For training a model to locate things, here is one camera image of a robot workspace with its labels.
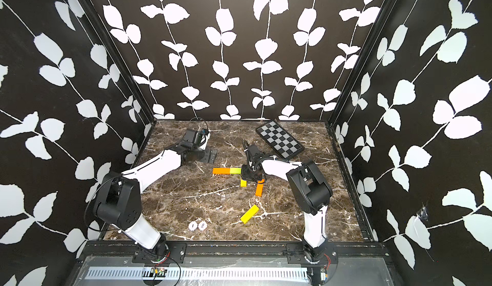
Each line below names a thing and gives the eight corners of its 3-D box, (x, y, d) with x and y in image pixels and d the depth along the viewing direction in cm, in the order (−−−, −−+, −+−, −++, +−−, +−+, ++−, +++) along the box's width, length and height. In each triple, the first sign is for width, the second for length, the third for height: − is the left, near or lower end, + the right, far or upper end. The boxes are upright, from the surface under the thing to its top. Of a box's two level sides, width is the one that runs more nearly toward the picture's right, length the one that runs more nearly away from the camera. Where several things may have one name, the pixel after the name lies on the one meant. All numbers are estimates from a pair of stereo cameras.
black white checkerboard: (286, 161, 104) (287, 158, 102) (256, 131, 118) (256, 128, 116) (303, 149, 109) (304, 146, 107) (272, 122, 123) (272, 119, 121)
